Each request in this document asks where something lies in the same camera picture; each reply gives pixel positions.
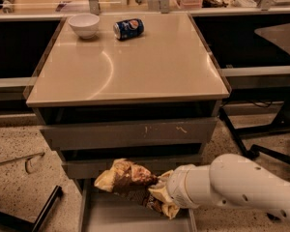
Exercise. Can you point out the black stand leg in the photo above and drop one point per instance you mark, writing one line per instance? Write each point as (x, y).
(30, 215)

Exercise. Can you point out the metal rod on floor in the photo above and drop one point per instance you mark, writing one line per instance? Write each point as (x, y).
(40, 154)

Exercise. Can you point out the top grey drawer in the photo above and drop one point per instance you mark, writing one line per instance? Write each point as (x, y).
(128, 134)

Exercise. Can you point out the white bowl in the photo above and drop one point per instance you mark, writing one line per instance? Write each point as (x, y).
(85, 26)

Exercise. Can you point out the grey drawer cabinet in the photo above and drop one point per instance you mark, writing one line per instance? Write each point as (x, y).
(165, 74)

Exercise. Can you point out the brown chip bag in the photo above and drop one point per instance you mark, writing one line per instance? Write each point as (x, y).
(131, 181)

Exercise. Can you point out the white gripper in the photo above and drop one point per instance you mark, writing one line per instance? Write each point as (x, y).
(176, 184)

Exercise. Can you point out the blue pepsi can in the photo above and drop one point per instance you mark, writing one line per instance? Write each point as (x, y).
(128, 29)

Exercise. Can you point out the bottom open grey drawer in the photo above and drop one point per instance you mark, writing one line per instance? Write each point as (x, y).
(105, 212)

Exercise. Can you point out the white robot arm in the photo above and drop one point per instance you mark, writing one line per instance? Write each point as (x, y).
(230, 182)

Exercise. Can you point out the middle grey drawer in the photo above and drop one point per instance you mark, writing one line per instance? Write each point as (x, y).
(92, 168)

